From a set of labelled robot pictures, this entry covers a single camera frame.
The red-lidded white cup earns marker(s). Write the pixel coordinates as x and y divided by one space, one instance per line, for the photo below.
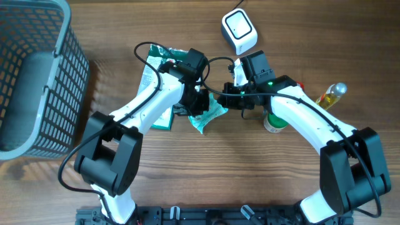
274 124

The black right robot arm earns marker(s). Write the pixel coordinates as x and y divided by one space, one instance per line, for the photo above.
353 169

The green 3M glove package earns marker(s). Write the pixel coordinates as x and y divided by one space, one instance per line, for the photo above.
157 56

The red stick sachet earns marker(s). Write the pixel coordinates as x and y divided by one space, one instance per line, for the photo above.
301 85

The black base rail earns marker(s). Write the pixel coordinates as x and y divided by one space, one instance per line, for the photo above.
279 214

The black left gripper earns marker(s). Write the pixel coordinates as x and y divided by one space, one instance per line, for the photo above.
196 102

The white barcode scanner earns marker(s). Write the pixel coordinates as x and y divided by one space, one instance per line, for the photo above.
238 30

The yellow liquid Vim bottle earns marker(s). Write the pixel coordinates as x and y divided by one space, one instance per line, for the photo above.
333 94

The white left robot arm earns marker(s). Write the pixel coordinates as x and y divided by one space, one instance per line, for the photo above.
109 157

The grey plastic mesh basket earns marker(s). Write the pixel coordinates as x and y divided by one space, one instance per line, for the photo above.
44 79

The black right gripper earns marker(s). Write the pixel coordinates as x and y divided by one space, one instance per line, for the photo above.
229 101

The light teal wipes packet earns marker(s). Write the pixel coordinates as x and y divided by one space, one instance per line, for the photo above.
215 110

